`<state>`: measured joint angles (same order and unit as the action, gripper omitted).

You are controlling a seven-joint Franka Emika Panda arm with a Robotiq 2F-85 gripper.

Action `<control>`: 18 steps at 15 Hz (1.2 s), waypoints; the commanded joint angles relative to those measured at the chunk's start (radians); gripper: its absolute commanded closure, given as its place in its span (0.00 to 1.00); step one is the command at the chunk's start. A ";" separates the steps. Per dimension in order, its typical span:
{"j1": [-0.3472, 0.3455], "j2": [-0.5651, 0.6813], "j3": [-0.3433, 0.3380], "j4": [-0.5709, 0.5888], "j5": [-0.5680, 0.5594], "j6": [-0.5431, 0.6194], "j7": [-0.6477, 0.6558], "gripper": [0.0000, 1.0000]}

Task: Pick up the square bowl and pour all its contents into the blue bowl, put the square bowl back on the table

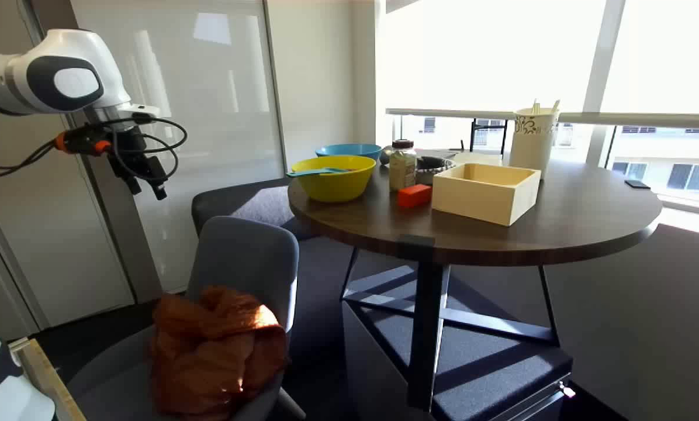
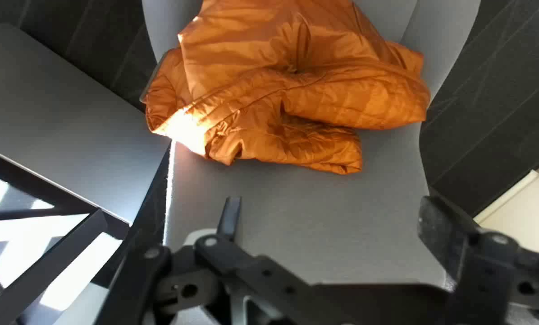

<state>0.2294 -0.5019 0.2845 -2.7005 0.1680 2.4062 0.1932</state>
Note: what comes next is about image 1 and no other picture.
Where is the blue bowl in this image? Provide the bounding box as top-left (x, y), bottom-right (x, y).
top-left (314, 141), bottom-right (385, 164)

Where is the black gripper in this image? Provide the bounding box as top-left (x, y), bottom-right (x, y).
top-left (100, 125), bottom-right (170, 204)

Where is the dark grey sofa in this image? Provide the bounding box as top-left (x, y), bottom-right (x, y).
top-left (189, 175), bottom-right (323, 244)
top-left (540, 222), bottom-right (699, 421)

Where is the glass jar black lid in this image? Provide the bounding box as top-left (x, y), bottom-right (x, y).
top-left (385, 138), bottom-right (420, 195)

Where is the white printed cup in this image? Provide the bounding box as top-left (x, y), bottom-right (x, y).
top-left (507, 102), bottom-right (561, 182)

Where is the round dark wooden table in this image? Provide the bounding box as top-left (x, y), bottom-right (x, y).
top-left (286, 150), bottom-right (667, 416)

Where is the orange cloth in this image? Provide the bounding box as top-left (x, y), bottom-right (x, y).
top-left (149, 286), bottom-right (293, 418)

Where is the yellow bowl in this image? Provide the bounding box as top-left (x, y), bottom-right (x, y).
top-left (287, 152), bottom-right (378, 205)

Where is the teal spoon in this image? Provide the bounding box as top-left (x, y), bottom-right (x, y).
top-left (287, 167), bottom-right (350, 180)

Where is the brown cardboard box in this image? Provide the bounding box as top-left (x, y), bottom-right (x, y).
top-left (431, 161), bottom-right (544, 229)

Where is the orange block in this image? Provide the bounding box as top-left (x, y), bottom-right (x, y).
top-left (395, 182), bottom-right (434, 211)

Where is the white cabinet dark cushion top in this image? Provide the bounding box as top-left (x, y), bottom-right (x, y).
top-left (339, 264), bottom-right (578, 421)

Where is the light wooden board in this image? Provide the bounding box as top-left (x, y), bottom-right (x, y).
top-left (7, 334), bottom-right (89, 421)

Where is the small black bowl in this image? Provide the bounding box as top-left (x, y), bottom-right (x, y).
top-left (413, 155), bottom-right (450, 187)

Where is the grey chair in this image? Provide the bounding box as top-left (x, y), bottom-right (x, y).
top-left (66, 216), bottom-right (309, 421)

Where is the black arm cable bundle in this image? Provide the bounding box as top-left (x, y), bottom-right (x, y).
top-left (0, 112), bottom-right (192, 184)

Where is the black metal frame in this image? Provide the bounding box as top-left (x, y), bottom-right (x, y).
top-left (467, 114), bottom-right (511, 157)

